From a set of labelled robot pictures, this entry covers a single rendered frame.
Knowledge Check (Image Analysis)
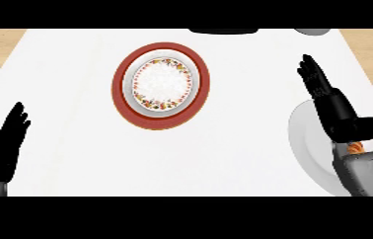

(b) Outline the red oval placemat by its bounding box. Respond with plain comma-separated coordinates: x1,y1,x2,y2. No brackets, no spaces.
110,41,211,130

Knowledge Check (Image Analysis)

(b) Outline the golden brown croissant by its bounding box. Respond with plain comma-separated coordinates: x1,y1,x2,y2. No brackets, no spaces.
346,141,366,155

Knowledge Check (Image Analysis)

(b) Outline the floral rimmed white plate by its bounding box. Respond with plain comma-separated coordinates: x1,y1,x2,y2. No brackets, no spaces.
121,48,200,120

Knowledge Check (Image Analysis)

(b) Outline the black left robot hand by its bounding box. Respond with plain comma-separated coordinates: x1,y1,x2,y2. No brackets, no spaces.
0,101,32,184

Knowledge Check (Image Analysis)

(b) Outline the black appliance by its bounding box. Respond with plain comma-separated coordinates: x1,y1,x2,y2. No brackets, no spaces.
187,28,261,36

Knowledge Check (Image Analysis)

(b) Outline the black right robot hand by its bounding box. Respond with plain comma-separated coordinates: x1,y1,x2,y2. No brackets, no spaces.
296,53,373,144

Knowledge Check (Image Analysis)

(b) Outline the grey round object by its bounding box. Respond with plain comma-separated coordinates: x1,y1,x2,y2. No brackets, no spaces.
293,28,332,37

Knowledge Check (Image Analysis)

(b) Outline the plain white plate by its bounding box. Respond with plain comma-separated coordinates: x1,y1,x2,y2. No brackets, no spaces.
287,99,352,198

